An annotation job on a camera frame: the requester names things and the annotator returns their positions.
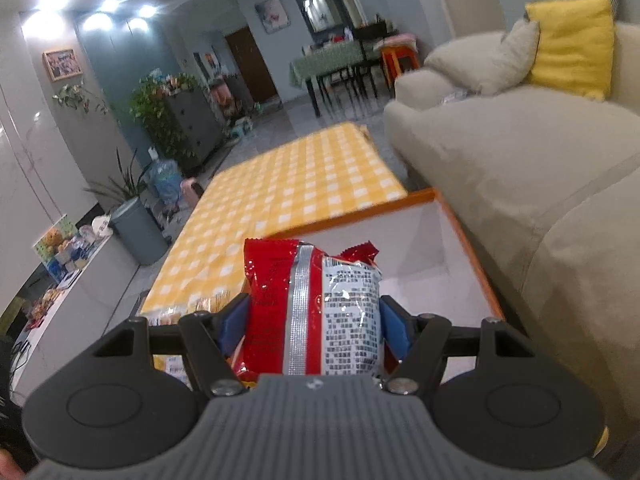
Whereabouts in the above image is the orange stool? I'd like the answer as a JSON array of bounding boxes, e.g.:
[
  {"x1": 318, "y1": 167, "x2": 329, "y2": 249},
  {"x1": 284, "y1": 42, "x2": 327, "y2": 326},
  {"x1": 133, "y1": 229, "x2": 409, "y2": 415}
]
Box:
[{"x1": 379, "y1": 45, "x2": 421, "y2": 88}]

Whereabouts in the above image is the leafy green plant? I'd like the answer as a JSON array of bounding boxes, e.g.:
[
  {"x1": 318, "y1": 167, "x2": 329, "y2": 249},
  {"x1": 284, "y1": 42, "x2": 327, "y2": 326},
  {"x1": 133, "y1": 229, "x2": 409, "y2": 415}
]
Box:
[{"x1": 129, "y1": 72, "x2": 201, "y2": 158}]

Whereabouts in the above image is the beige pillow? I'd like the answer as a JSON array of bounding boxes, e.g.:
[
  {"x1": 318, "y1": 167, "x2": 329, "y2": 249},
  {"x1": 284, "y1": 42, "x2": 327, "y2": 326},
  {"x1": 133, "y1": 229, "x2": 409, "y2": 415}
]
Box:
[{"x1": 424, "y1": 19, "x2": 542, "y2": 97}]

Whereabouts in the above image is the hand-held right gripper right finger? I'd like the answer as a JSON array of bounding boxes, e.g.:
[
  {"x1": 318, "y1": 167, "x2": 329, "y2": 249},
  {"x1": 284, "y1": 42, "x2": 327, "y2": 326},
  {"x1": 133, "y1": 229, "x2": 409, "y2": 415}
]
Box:
[{"x1": 380, "y1": 295, "x2": 543, "y2": 396}]

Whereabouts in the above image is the grey drawer cabinet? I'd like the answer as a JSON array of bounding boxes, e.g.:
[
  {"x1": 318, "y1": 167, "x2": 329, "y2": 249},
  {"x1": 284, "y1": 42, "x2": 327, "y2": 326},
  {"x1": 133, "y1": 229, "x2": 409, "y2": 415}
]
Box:
[{"x1": 162, "y1": 85, "x2": 223, "y2": 166}]

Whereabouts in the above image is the red silver snack packet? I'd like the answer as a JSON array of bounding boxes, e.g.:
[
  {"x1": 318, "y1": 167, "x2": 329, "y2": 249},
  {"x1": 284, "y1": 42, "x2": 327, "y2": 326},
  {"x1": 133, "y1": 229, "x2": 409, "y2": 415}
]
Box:
[{"x1": 234, "y1": 239, "x2": 386, "y2": 378}]

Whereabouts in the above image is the hanging trailing plant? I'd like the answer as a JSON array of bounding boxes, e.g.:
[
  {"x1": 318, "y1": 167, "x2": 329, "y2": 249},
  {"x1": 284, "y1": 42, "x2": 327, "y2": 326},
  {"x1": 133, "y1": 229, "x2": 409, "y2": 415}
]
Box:
[{"x1": 52, "y1": 82, "x2": 108, "y2": 116}]

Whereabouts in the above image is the orange cardboard box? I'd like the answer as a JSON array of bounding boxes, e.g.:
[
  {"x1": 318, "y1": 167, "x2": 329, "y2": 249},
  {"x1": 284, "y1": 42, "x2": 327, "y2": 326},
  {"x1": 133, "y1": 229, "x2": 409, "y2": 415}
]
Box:
[{"x1": 239, "y1": 187, "x2": 506, "y2": 391}]

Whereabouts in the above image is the black dining chair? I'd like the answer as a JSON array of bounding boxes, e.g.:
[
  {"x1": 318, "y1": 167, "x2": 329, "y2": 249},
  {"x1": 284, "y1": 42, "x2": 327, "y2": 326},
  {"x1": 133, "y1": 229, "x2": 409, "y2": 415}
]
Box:
[{"x1": 320, "y1": 62, "x2": 381, "y2": 106}]

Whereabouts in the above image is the blue water bottle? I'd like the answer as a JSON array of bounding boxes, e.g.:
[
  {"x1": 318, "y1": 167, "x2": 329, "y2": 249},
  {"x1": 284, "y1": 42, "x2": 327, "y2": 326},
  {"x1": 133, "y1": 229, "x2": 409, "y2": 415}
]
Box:
[{"x1": 145, "y1": 159, "x2": 183, "y2": 206}]

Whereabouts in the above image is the beige sofa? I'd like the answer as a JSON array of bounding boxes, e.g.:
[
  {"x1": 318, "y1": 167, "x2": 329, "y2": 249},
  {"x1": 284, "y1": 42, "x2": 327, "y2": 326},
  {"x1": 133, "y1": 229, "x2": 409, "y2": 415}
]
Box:
[{"x1": 384, "y1": 20, "x2": 640, "y2": 461}]

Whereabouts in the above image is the dining table green cloth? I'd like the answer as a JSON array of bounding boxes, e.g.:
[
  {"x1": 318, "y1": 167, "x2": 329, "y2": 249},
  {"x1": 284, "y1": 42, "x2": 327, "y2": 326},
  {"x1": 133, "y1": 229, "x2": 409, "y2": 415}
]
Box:
[{"x1": 290, "y1": 40, "x2": 386, "y2": 118}]

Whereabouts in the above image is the bear picture card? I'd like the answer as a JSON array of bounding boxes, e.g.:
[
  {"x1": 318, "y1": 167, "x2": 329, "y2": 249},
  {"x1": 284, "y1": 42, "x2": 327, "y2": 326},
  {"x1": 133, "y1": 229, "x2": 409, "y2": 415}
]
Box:
[{"x1": 34, "y1": 215, "x2": 81, "y2": 281}]

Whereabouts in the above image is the pink space heater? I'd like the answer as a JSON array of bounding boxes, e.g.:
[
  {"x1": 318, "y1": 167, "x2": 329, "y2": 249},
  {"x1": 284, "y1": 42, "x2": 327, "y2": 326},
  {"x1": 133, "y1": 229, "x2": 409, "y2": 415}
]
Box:
[{"x1": 179, "y1": 176, "x2": 205, "y2": 206}]

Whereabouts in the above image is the yellow pillow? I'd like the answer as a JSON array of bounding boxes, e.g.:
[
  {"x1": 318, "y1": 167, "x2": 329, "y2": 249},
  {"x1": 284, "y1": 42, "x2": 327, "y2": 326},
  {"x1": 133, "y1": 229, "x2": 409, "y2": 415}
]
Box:
[{"x1": 524, "y1": 0, "x2": 616, "y2": 102}]

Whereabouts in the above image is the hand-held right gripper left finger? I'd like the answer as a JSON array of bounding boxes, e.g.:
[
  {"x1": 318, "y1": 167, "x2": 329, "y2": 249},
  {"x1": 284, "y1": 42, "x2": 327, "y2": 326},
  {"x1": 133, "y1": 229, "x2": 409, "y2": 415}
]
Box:
[{"x1": 92, "y1": 294, "x2": 251, "y2": 398}]

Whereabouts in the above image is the orange framed wall picture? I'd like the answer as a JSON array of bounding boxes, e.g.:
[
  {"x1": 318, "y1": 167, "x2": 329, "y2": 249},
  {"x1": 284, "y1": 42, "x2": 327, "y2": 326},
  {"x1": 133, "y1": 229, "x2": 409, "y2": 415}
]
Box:
[{"x1": 42, "y1": 49, "x2": 83, "y2": 81}]

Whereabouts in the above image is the yellow checked tablecloth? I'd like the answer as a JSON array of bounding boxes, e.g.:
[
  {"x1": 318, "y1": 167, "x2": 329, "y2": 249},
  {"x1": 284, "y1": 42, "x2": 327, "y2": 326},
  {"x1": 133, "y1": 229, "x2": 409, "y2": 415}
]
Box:
[{"x1": 140, "y1": 122, "x2": 408, "y2": 386}]

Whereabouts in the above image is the brown wooden door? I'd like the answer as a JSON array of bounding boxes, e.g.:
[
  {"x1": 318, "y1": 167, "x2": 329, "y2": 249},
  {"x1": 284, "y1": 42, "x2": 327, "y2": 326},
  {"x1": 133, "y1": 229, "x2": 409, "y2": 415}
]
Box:
[{"x1": 224, "y1": 27, "x2": 278, "y2": 103}]

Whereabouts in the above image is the grey trash bin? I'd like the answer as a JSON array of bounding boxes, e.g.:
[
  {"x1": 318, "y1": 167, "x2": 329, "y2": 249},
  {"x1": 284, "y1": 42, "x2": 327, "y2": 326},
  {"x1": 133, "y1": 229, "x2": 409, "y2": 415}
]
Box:
[{"x1": 109, "y1": 197, "x2": 170, "y2": 267}]

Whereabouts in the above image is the pile of small colourful items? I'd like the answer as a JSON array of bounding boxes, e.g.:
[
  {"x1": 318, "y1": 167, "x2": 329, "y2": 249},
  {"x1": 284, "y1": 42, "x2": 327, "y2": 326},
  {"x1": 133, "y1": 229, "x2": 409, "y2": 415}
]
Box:
[{"x1": 25, "y1": 285, "x2": 63, "y2": 328}]

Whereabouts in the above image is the wall poster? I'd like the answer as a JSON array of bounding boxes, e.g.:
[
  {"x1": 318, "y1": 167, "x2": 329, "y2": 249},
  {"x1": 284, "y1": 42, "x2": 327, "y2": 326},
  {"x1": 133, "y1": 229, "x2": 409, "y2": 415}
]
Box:
[{"x1": 254, "y1": 0, "x2": 291, "y2": 35}]

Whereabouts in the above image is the spiky green potted plant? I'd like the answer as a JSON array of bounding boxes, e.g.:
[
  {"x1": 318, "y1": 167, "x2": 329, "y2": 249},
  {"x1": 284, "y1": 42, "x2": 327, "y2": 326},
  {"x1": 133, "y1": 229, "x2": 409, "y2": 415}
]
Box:
[{"x1": 82, "y1": 147, "x2": 151, "y2": 211}]

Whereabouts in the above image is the white low console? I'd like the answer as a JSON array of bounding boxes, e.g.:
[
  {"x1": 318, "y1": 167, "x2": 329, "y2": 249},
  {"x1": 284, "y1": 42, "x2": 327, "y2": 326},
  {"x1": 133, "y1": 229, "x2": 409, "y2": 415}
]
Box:
[{"x1": 0, "y1": 232, "x2": 141, "y2": 401}]

